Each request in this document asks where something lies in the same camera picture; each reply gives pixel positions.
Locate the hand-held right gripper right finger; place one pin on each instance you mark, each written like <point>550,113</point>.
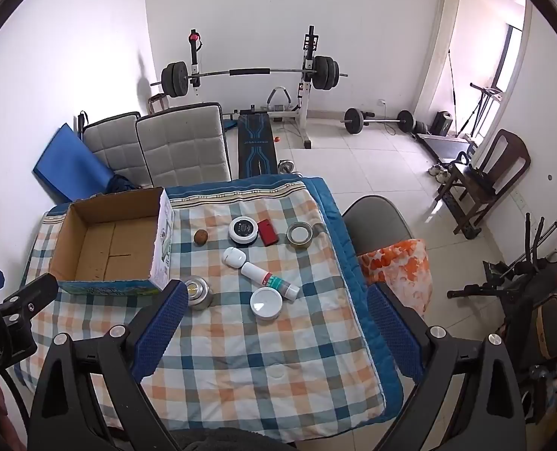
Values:
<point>393,333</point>

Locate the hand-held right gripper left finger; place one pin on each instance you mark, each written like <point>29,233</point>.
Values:
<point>160,333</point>

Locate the silver tin with gold top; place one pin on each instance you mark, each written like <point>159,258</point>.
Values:
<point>197,291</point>

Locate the cardboard box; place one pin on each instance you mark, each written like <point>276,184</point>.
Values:
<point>109,249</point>

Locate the white earbud case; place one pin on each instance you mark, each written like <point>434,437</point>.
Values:
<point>233,257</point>

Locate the white tube bottle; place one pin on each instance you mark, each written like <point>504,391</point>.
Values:
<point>269,282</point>

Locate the round black and white jar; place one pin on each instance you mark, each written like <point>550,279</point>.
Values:
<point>243,230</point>

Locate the silver tin lid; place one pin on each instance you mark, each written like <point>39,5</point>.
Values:
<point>299,234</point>

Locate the orange patterned cloth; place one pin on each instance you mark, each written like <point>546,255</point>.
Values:
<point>398,268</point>

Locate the plaid blanket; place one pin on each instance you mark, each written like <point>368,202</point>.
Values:
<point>259,361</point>

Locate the brown walnut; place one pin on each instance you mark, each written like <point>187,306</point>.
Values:
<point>200,237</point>

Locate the grey round-back chair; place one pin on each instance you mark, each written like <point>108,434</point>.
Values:
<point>375,225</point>

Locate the blue exercise mat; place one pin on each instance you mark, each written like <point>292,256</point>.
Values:
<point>67,164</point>

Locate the red flat case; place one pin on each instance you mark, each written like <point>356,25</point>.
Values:
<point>268,232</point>

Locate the pair of white shoes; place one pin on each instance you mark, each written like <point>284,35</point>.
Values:
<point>438,172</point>

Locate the small quilted grey chair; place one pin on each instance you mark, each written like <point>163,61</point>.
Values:
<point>111,143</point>

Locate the large quilted grey chair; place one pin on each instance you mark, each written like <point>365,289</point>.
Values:
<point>184,150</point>

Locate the dark wooden chair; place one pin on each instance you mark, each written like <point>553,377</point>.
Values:
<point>490,174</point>

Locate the black treadmill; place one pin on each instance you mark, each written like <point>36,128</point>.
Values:
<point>443,145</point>

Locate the silver round weight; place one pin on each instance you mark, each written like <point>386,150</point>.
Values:
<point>287,167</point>

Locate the black loose weight plates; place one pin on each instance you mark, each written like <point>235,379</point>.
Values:
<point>420,126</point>

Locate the short barbell with black plates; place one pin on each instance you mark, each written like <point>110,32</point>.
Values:
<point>377,121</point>

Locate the black and blue weight bench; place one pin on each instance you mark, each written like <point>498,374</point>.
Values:
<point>257,143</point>

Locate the black air purifier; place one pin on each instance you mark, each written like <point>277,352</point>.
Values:
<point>443,122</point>

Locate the small wooden stool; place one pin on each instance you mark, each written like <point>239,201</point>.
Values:
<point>156,103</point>

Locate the white barbell rack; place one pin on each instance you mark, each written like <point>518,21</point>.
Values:
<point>308,98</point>

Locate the long barbell with black plates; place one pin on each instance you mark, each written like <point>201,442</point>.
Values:
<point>250,72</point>

